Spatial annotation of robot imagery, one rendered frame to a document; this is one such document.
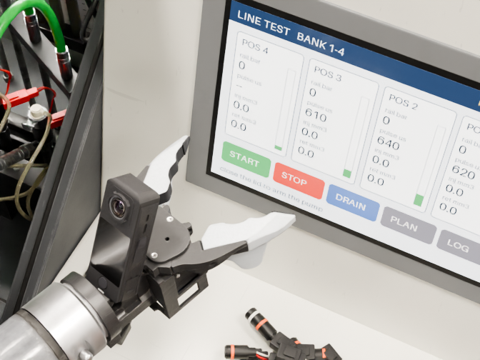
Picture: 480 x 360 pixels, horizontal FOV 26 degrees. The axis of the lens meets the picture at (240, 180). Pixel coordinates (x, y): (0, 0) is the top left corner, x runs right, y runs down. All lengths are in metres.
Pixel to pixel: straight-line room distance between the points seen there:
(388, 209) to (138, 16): 0.39
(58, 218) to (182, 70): 0.29
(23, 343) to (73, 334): 0.04
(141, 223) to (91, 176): 0.59
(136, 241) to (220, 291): 0.58
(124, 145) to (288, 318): 0.33
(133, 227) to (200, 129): 0.47
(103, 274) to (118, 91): 0.49
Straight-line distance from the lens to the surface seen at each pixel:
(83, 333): 0.92
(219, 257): 0.94
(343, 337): 1.45
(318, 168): 1.29
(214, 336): 1.44
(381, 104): 1.20
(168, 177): 1.00
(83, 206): 1.50
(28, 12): 1.56
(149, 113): 1.38
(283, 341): 1.40
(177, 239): 0.95
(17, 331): 0.92
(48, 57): 1.58
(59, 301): 0.93
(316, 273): 1.43
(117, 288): 0.93
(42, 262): 1.46
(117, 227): 0.91
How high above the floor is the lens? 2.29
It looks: 56 degrees down
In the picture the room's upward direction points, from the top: straight up
